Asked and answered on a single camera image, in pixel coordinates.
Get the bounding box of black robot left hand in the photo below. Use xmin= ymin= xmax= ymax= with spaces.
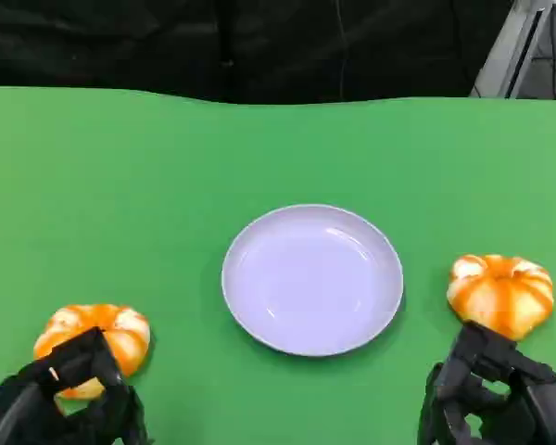
xmin=0 ymin=325 xmax=152 ymax=445

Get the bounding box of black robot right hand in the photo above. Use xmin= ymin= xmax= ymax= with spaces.
xmin=416 ymin=321 xmax=556 ymax=445

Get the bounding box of orange white toy bread roll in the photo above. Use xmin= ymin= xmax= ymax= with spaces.
xmin=32 ymin=303 xmax=152 ymax=402
xmin=446 ymin=253 xmax=555 ymax=343

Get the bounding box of lilac plate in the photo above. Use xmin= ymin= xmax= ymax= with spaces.
xmin=221 ymin=202 xmax=405 ymax=358

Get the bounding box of green table cloth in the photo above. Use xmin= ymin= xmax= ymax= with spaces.
xmin=0 ymin=84 xmax=556 ymax=445

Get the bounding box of black backdrop curtain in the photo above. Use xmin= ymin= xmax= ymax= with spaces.
xmin=0 ymin=0 xmax=515 ymax=104

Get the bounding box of grey metal frame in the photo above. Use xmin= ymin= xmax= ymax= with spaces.
xmin=470 ymin=0 xmax=556 ymax=99

